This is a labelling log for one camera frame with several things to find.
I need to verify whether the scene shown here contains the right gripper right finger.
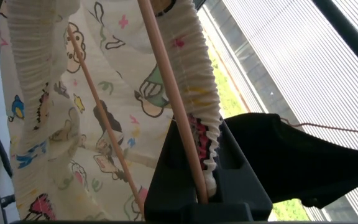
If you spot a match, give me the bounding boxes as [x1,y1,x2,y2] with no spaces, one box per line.
[215,121,273,221]

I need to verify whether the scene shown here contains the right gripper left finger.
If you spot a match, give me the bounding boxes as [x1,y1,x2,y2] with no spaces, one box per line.
[144,119,199,222]

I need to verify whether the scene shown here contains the black short-sleeved shirt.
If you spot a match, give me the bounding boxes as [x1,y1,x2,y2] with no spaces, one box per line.
[224,112,358,209]

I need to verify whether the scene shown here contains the pink clothes hanger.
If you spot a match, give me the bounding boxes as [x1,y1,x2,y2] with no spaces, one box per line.
[278,117,358,151]
[66,0,210,218]

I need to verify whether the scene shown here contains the cream printed garment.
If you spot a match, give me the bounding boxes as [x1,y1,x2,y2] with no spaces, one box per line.
[0,0,223,222]

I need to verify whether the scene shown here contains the window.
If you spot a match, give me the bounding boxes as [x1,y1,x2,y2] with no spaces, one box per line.
[194,0,358,222]

